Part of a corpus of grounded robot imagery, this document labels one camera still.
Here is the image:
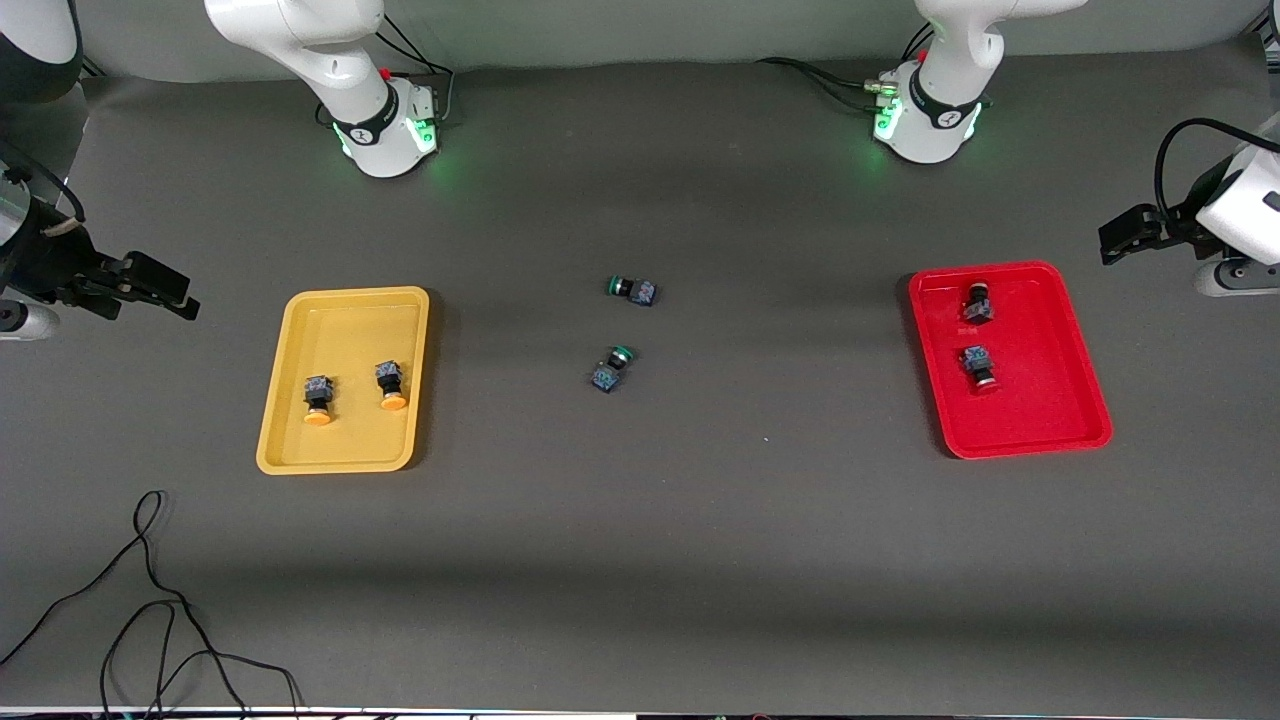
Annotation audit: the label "red plastic tray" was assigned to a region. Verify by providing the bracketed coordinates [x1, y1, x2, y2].
[909, 260, 1114, 460]

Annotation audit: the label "black left arm base cables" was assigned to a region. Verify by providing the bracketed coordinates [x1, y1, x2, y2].
[757, 25, 936, 107]

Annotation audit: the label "yellow plastic tray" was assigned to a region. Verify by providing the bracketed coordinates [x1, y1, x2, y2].
[256, 286, 431, 475]

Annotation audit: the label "black right arm base cables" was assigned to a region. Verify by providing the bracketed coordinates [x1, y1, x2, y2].
[375, 10, 457, 127]

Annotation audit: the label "black arm base cables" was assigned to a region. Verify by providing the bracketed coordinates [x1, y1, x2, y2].
[757, 25, 936, 107]
[375, 10, 457, 127]

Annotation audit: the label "dark grey table mat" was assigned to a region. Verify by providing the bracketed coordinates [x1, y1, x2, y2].
[0, 40, 1280, 716]

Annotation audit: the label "thin black loose cable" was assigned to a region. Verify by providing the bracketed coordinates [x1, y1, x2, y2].
[0, 490, 301, 720]

